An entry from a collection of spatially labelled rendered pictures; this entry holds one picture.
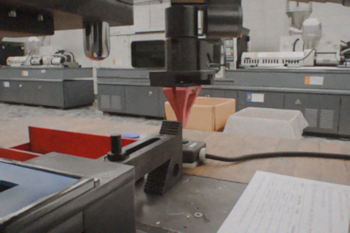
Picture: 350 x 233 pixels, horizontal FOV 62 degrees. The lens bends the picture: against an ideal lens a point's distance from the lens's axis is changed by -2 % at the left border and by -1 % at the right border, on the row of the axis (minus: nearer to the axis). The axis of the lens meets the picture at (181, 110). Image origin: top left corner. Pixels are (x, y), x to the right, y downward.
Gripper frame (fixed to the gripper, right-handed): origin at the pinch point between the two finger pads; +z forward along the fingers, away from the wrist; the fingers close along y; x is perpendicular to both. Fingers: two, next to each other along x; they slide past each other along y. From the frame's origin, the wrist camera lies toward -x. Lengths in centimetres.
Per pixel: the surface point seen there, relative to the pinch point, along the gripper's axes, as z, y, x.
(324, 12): -108, -33, -606
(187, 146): 4.0, -1.4, 1.1
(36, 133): 1.9, 24.6, 10.6
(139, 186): 6.9, 0.9, 13.2
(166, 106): 27, 98, -183
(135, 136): 3.2, 9.7, 0.7
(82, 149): 3.5, 13.7, 10.6
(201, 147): 4.4, -3.3, -0.4
